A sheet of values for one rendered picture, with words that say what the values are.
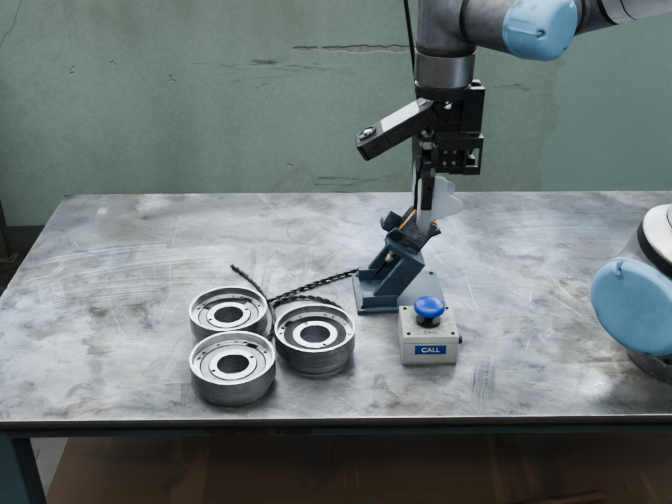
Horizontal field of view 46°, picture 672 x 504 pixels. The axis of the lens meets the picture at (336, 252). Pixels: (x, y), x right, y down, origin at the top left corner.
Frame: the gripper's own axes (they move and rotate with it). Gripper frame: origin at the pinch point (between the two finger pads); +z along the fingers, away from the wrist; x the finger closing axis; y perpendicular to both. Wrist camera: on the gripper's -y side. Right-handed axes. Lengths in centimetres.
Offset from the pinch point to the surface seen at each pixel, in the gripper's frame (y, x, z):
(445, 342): 1.3, -17.0, 8.3
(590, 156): 84, 143, 55
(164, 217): -39.6, 26.0, 12.0
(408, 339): -3.4, -16.8, 7.7
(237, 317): -25.5, -6.4, 10.8
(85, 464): -50, -7, 37
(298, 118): -14, 148, 42
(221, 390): -26.5, -23.9, 8.8
